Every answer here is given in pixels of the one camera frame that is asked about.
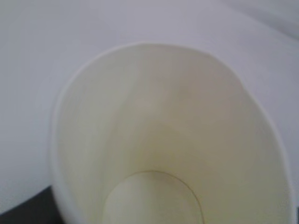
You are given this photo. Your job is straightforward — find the white paper cup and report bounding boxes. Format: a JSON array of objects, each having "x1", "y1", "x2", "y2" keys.
[{"x1": 49, "y1": 43, "x2": 297, "y2": 224}]

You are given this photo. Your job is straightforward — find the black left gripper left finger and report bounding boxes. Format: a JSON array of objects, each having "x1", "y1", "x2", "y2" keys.
[{"x1": 0, "y1": 187, "x2": 63, "y2": 224}]

